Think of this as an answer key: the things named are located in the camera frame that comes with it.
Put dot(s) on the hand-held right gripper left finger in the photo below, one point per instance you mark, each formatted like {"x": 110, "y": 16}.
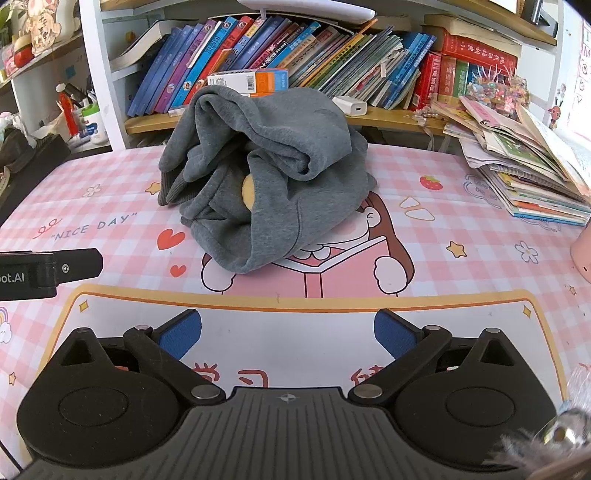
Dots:
{"x": 179, "y": 331}

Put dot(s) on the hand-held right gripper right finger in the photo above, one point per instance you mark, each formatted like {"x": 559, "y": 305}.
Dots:
{"x": 392, "y": 331}

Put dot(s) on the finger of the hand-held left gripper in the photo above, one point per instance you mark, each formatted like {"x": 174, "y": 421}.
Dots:
{"x": 81, "y": 265}

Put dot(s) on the grey sweatshirt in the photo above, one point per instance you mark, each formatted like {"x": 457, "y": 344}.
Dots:
{"x": 277, "y": 138}

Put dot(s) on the pink checked cartoon desk mat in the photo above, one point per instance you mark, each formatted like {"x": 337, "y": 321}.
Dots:
{"x": 115, "y": 203}

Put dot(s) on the black box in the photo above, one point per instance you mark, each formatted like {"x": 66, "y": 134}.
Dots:
{"x": 34, "y": 170}

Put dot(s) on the white labelled bottle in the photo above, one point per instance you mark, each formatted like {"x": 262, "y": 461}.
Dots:
{"x": 94, "y": 123}

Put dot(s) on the pen holder with pens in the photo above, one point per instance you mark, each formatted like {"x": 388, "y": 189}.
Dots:
{"x": 69, "y": 108}

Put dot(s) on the white wooden bookshelf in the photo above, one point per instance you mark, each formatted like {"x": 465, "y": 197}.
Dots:
{"x": 99, "y": 69}

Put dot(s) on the grey fluffy charm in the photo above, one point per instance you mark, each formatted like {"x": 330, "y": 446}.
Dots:
{"x": 561, "y": 434}

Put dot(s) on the beaded hair accessory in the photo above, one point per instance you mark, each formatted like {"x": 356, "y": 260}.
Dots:
{"x": 427, "y": 116}

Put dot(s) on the stack of booklets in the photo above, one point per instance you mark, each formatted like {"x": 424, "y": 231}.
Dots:
{"x": 521, "y": 152}

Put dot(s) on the white charger plug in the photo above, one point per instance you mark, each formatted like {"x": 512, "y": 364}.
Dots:
{"x": 349, "y": 106}

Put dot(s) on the cartoon paper ornament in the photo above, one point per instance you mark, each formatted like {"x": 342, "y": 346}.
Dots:
{"x": 44, "y": 18}

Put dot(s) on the orange white carton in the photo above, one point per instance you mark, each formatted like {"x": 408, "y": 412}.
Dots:
{"x": 258, "y": 82}

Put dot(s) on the glittery sequin ornament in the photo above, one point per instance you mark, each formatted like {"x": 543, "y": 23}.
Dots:
{"x": 496, "y": 92}

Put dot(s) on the row of colourful books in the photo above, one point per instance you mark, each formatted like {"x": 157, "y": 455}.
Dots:
{"x": 323, "y": 55}

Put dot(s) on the beige thick book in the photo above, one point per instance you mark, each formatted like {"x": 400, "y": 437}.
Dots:
{"x": 461, "y": 26}

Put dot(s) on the white desk lamp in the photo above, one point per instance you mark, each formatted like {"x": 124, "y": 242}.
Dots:
{"x": 314, "y": 10}

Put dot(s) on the wall poster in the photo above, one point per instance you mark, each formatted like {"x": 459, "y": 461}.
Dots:
{"x": 577, "y": 69}

